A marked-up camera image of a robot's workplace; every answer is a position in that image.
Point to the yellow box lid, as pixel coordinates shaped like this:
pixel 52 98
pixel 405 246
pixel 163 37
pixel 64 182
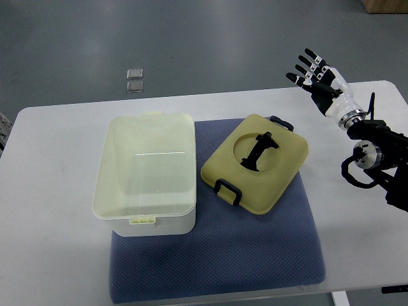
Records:
pixel 255 164

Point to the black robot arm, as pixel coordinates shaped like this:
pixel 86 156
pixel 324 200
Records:
pixel 382 155

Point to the blue grey cushion mat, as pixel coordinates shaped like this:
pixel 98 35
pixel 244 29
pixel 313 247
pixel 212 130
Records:
pixel 228 250

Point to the printed paper sheet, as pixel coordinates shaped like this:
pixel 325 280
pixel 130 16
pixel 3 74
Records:
pixel 5 130

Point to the black table bracket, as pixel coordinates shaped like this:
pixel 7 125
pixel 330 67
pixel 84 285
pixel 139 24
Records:
pixel 394 289

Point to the cardboard box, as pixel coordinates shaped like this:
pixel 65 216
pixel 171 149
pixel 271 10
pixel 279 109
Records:
pixel 385 6

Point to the white storage box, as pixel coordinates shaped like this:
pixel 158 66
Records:
pixel 146 183

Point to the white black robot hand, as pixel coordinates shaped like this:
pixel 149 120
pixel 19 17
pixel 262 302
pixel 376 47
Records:
pixel 329 90

